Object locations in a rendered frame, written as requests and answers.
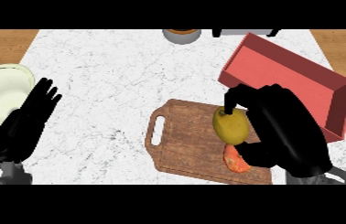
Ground pale green plate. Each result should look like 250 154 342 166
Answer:
0 63 37 124

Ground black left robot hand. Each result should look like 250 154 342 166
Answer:
0 77 64 164

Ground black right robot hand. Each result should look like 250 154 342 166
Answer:
224 83 334 178

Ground orange vegetable piece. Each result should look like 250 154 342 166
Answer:
224 144 253 174

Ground yellow lemon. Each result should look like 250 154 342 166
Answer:
213 105 250 146

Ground red cardboard box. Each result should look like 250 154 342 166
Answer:
218 32 346 144

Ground brown wooden cutting board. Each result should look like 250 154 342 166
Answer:
144 98 274 186

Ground grey appliance with black legs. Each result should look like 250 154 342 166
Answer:
212 29 283 38

